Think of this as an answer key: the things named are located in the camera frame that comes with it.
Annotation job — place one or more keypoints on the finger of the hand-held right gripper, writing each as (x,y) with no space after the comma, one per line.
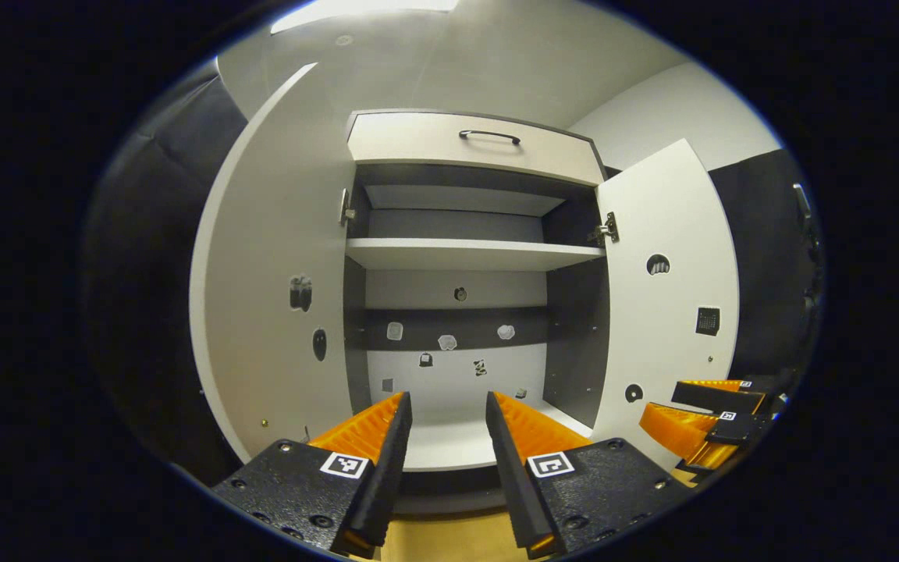
(719,396)
(738,429)

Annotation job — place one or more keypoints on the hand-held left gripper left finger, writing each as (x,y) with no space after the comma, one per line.
(387,476)

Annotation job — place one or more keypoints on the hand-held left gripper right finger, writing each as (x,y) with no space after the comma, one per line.
(512,476)

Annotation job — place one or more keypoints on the grey cabinet door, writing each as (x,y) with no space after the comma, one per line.
(676,226)
(270,234)

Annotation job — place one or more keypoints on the grey double-door shoe cabinet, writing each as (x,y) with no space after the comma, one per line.
(574,336)

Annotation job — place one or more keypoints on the metal right door hinge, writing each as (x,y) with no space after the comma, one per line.
(605,230)

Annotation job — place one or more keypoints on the metal door hinge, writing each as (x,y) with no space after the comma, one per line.
(346,209)
(605,230)

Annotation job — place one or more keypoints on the metal left door hinge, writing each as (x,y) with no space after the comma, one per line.
(346,209)

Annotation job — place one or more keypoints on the grey cabinet drawer front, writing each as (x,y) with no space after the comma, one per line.
(418,140)

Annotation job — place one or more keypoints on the black backdrop cloth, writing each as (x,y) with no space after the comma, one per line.
(145,273)

